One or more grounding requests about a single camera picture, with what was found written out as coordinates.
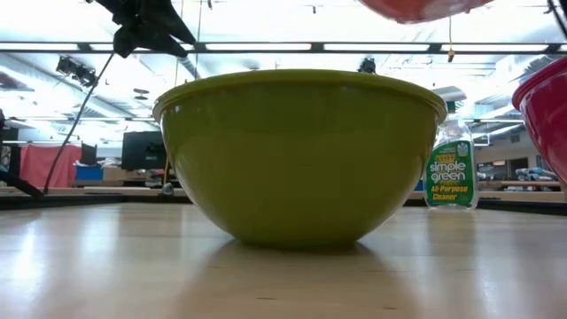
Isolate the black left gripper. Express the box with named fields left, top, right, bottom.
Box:
left=86, top=0, right=197, bottom=59

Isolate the salmon orange plastic bowl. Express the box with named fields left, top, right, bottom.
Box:
left=357, top=0, right=495, bottom=25

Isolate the black computer monitor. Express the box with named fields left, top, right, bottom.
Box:
left=120, top=130, right=169, bottom=172

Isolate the blue storage bin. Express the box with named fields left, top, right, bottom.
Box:
left=74, top=164, right=105, bottom=182

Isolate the red cloth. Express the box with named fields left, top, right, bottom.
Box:
left=19, top=144, right=83, bottom=189

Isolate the green plastic bowl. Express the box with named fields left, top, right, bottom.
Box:
left=151, top=68, right=448, bottom=247

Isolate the Simple Green cleaner spray bottle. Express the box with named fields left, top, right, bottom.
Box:
left=423, top=100, right=480, bottom=211

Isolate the red plastic bowl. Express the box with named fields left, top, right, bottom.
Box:
left=511, top=56, right=567, bottom=187

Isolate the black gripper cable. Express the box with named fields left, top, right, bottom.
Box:
left=43, top=51, right=116, bottom=195

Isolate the black horizontal frame bar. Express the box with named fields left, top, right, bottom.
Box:
left=0, top=41, right=567, bottom=56

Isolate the yellow hanging cord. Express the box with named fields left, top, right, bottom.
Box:
left=447, top=15, right=456, bottom=64

